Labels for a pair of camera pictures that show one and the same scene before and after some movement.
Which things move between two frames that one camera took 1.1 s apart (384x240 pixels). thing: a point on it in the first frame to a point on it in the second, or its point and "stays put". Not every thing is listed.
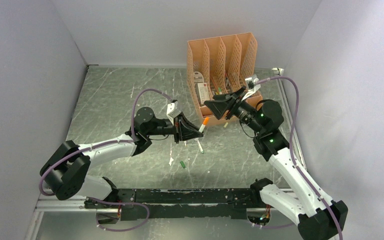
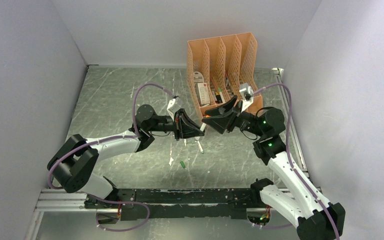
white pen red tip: x=202 y=128 stays put
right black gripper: x=221 y=103 to x=225 y=116
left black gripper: x=184 y=130 stays put
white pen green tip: x=199 y=145 stays put
